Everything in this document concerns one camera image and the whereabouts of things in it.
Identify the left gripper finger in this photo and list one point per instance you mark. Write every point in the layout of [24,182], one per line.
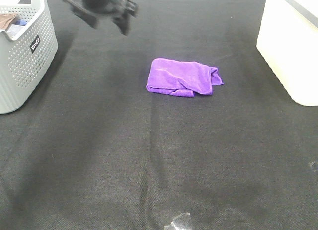
[88,18]
[122,21]

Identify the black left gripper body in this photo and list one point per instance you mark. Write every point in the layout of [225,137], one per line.
[104,6]

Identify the purple microfiber towel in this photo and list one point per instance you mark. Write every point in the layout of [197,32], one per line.
[182,79]

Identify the blue cloth in basket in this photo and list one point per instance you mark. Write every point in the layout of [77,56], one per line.
[15,28]

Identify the grey perforated laundry basket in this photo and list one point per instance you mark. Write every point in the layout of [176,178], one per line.
[25,58]

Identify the brown cloth in basket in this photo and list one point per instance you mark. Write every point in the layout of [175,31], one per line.
[7,19]

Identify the white plastic bin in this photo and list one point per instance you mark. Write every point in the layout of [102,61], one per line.
[288,41]

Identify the clear tape piece bottom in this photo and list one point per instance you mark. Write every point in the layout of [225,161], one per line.
[180,222]

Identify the clear tape piece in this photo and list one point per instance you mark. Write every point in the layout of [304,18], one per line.
[314,166]
[180,222]

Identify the clear tape piece right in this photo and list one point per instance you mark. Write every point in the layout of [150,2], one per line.
[314,166]

